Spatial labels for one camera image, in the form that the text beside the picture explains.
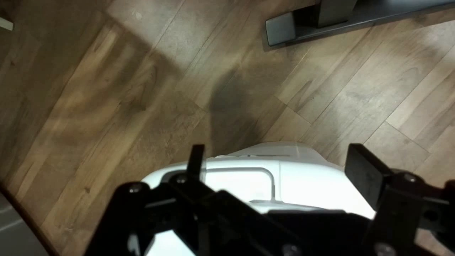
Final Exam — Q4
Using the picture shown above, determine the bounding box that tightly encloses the white trash bin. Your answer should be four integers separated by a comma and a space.
141, 143, 379, 256

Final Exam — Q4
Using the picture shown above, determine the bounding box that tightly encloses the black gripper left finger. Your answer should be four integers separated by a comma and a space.
84, 144, 296, 256

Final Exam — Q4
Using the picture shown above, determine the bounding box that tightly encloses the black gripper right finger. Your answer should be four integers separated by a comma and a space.
344, 143, 455, 256

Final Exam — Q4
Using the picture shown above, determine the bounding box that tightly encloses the black metal table foot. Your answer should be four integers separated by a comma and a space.
263, 0, 455, 50

